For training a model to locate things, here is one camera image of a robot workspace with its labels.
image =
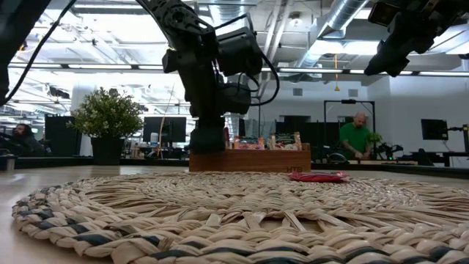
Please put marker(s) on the wooden three-compartment organizer box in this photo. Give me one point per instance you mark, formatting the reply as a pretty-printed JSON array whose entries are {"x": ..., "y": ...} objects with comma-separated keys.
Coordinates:
[{"x": 253, "y": 161}]

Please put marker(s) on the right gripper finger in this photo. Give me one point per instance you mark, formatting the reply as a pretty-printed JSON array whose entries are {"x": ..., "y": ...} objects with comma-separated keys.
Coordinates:
[
  {"x": 384, "y": 53},
  {"x": 388, "y": 67}
]

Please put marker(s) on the black computer monitor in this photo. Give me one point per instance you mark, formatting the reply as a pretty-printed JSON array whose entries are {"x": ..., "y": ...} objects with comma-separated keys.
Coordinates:
[{"x": 165, "y": 128}]

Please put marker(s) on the black desk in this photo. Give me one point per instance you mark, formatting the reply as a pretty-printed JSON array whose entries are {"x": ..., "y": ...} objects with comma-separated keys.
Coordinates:
[{"x": 439, "y": 154}]

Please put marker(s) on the black background rig frame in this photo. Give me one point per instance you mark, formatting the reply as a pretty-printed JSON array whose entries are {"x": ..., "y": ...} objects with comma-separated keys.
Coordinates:
[{"x": 348, "y": 101}]

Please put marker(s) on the black wall monitor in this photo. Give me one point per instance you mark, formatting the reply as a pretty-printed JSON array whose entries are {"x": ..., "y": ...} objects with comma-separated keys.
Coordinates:
[{"x": 434, "y": 129}]

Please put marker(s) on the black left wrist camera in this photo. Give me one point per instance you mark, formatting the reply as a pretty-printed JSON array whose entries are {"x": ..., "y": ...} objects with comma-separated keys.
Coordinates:
[{"x": 236, "y": 98}]

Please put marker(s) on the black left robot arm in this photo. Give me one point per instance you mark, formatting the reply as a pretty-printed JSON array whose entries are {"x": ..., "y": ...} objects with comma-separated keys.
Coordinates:
[{"x": 190, "y": 33}]

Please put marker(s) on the silver ventilation duct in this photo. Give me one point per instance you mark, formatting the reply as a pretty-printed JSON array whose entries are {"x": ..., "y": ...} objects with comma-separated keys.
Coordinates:
[{"x": 340, "y": 14}]

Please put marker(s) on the black panel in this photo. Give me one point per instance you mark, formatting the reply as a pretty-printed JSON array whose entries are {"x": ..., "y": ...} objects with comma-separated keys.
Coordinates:
[{"x": 60, "y": 135}]

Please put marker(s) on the round woven straw placemat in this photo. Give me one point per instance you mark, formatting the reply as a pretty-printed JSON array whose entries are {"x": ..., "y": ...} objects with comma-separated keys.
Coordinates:
[{"x": 220, "y": 212}]

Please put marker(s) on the yellow hanging pendant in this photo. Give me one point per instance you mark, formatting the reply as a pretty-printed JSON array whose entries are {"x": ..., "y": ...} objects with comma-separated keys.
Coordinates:
[{"x": 336, "y": 87}]

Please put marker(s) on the ceiling strip light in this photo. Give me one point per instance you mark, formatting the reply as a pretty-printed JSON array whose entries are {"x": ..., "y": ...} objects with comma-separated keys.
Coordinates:
[
  {"x": 99, "y": 66},
  {"x": 311, "y": 70}
]

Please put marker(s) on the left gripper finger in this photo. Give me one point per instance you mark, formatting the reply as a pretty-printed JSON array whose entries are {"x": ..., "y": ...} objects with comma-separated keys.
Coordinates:
[
  {"x": 216, "y": 135},
  {"x": 198, "y": 135}
]

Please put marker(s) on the small green background plant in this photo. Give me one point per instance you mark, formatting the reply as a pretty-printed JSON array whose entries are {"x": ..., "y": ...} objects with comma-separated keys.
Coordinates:
[{"x": 374, "y": 138}]

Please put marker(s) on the black aluminium table frame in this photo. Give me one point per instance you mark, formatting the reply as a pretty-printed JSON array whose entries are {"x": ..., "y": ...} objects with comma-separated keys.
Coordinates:
[{"x": 55, "y": 162}]

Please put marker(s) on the person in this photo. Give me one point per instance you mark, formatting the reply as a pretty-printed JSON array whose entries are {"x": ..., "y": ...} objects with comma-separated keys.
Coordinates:
[
  {"x": 23, "y": 141},
  {"x": 354, "y": 137}
]

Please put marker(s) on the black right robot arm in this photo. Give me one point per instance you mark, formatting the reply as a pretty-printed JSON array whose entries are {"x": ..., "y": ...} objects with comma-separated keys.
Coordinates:
[{"x": 439, "y": 18}]

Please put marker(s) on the green plant in black pot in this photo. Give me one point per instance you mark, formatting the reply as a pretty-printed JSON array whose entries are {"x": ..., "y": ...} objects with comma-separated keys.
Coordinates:
[{"x": 106, "y": 117}]

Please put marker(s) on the black arch bracket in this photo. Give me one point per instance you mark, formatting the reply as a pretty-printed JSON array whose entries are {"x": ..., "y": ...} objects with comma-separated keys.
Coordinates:
[{"x": 337, "y": 158}]

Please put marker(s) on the black background robot arm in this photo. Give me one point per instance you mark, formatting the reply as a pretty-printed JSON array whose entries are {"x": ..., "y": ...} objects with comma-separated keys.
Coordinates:
[{"x": 390, "y": 150}]

